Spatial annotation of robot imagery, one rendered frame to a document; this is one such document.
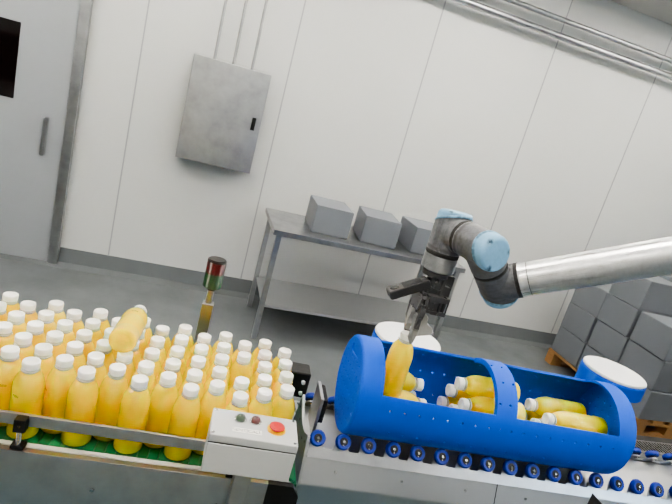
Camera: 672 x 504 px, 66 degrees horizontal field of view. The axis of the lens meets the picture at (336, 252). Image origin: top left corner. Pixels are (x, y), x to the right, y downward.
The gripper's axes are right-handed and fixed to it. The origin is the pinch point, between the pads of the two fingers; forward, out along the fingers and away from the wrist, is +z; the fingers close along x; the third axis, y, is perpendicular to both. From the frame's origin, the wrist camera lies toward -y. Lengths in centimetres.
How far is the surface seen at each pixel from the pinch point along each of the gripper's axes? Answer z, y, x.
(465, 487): 41, 29, -8
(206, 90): -39, -98, 304
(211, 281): 11, -56, 38
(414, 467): 37.1, 12.3, -6.8
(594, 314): 64, 283, 283
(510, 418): 15.3, 34.0, -8.4
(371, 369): 9.8, -8.5, -4.7
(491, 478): 37, 37, -7
